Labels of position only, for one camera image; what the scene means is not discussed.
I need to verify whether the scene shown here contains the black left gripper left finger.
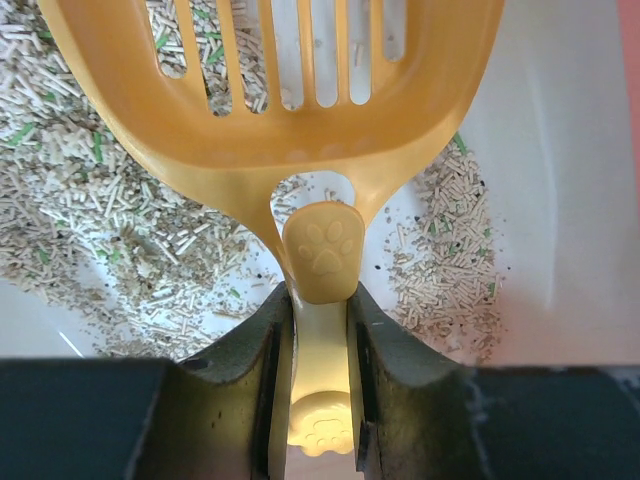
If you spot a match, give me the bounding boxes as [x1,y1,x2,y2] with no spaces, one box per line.
[125,284,292,479]

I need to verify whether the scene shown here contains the pink litter box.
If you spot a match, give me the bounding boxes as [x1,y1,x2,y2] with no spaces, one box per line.
[0,0,640,371]

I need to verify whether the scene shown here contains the yellow litter scoop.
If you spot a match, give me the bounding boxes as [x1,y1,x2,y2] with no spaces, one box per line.
[40,1,504,457]

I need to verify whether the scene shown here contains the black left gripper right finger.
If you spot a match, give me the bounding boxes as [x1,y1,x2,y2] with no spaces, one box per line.
[349,285,492,479]

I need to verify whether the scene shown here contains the cat litter pellets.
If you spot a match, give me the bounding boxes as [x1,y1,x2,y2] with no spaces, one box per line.
[1,1,503,363]

